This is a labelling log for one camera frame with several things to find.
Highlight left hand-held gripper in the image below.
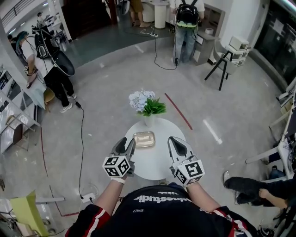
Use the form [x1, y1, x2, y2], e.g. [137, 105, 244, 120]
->
[102, 137, 137, 180]

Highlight brown wooden chair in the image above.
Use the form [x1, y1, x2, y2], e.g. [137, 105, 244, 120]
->
[6, 115, 31, 151]

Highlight white power strip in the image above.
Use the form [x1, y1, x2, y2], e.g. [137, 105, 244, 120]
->
[140, 29, 159, 38]
[80, 193, 96, 204]

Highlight grey cabinet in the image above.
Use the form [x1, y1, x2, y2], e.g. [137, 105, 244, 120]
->
[193, 3, 226, 66]

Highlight black backpack white trim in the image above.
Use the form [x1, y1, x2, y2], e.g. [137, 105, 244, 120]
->
[34, 29, 57, 60]

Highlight grey chair black legs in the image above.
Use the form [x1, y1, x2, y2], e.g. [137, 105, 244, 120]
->
[204, 39, 237, 91]

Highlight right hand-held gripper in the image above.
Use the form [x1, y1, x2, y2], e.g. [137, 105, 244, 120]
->
[167, 136, 206, 188]

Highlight white round table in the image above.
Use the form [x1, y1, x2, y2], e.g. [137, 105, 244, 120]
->
[124, 118, 185, 181]

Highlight white metal desk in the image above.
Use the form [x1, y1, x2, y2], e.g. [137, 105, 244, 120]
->
[244, 82, 296, 179]

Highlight long black power cable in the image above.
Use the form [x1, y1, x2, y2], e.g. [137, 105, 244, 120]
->
[153, 36, 179, 71]
[74, 100, 86, 200]

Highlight person's right forearm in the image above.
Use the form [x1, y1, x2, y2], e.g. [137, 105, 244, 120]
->
[185, 184, 222, 212]

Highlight yellow-green panel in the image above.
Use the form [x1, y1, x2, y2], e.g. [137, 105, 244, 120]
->
[9, 190, 51, 237]

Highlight person's black shirt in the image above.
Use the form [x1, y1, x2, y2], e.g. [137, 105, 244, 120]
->
[64, 182, 259, 237]

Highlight black oval bag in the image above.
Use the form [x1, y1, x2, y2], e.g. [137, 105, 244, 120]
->
[51, 50, 76, 77]

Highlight black backpack green trim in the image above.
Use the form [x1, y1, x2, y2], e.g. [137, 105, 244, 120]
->
[176, 0, 200, 29]

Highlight white cylinder pedestal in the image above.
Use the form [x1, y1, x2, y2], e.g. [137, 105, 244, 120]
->
[154, 1, 168, 30]

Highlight blue flower bouquet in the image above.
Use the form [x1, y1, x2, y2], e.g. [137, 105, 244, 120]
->
[128, 90, 167, 117]

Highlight cloth-covered side table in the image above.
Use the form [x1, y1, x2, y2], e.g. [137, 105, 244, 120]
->
[27, 77, 48, 110]

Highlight yellow wooden stool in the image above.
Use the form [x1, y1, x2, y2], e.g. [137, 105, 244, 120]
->
[43, 87, 56, 106]

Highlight white vase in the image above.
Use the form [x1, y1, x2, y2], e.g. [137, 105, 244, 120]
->
[144, 114, 156, 128]

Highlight black balcony railing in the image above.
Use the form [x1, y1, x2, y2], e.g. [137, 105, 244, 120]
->
[0, 0, 32, 23]

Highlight person's left forearm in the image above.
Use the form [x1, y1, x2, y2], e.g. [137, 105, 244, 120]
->
[94, 179, 127, 217]

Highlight black double door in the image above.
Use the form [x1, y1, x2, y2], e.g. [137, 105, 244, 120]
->
[253, 0, 296, 87]

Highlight white metal shelf rack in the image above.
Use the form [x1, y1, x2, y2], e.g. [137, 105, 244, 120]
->
[0, 64, 42, 155]

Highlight cream microwave oven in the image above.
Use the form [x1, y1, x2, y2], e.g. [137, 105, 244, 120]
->
[229, 36, 250, 50]

